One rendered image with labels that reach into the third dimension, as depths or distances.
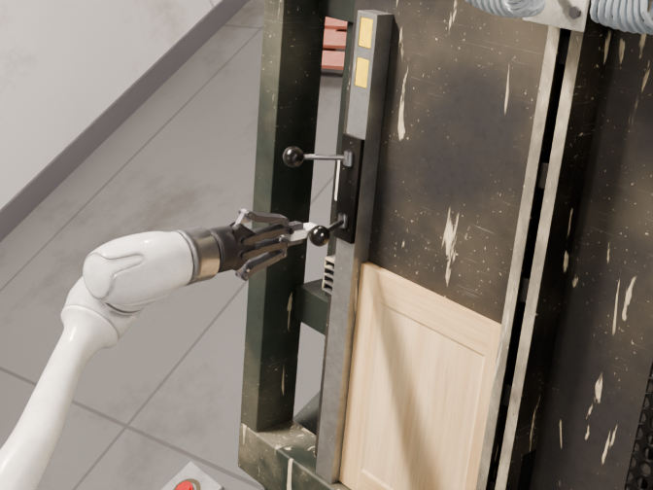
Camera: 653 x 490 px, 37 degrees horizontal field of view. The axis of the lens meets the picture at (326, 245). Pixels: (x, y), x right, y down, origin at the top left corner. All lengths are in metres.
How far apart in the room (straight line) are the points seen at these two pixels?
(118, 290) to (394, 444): 0.68
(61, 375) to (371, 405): 0.67
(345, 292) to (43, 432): 0.71
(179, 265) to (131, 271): 0.08
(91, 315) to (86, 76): 3.68
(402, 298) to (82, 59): 3.62
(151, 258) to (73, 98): 3.71
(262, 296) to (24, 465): 0.84
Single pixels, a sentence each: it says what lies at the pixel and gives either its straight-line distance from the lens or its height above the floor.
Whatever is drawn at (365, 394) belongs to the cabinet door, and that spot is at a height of 1.08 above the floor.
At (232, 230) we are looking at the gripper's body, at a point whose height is 1.56.
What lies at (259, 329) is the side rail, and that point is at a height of 1.12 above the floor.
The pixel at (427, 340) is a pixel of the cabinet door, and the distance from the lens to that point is 1.80.
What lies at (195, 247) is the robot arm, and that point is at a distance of 1.58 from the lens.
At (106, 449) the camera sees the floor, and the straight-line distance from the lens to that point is 3.74.
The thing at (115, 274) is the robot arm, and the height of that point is 1.67.
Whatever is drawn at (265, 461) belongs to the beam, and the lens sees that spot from 2.23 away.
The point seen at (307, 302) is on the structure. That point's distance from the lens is 2.11.
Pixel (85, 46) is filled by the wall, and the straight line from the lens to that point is 5.23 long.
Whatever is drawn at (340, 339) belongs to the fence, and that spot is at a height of 1.18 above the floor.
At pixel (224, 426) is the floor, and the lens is 3.54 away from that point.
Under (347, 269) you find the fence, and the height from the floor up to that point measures 1.30.
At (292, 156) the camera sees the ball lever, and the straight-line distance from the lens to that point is 1.76.
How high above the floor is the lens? 2.54
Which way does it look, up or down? 39 degrees down
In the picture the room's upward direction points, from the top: 24 degrees counter-clockwise
